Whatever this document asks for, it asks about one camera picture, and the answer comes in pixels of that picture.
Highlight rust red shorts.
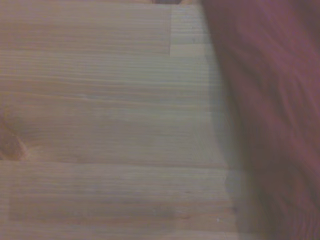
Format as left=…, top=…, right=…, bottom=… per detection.
left=199, top=0, right=320, bottom=240

